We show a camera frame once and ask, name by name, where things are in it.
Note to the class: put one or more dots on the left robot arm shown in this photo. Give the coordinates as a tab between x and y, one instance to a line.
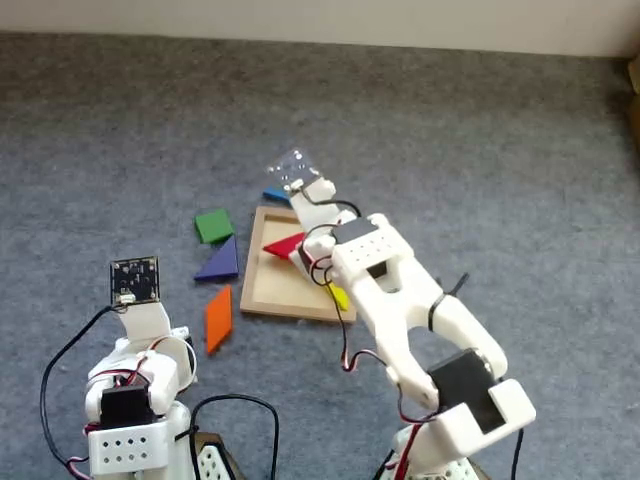
150	380

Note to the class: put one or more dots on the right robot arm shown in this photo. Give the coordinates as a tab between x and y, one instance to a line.
395	310

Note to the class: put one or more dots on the red triangle tangram piece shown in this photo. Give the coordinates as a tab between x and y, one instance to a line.
285	246

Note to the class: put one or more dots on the yellow tangram piece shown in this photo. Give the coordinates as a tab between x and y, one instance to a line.
341	298

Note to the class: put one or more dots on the blue tangram piece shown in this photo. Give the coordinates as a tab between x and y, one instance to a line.
276	194

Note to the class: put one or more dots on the square wooden tray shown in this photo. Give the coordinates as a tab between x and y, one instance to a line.
280	290

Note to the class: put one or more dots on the purple triangle tangram piece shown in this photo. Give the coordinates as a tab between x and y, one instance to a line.
223	265

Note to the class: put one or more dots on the green square tangram piece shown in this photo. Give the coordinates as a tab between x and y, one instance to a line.
214	226

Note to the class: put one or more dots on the orange parallelogram tangram piece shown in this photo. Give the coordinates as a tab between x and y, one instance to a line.
220	320

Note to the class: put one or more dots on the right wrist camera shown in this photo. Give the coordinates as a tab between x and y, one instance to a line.
290	167

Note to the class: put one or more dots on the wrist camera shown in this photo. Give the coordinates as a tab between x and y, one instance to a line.
134	280
290	167

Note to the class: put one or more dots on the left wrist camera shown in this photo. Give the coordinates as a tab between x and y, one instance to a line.
134	280

